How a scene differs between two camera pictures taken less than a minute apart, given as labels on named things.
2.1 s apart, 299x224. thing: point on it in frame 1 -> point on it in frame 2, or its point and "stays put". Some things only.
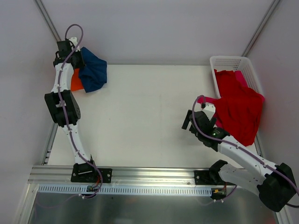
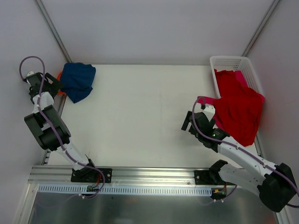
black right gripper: x=190 y=120 stays put
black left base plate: x=85 y=172 stays put
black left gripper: x=76 y=60 -> x=52 y=83
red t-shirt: x=238 y=108 stays put
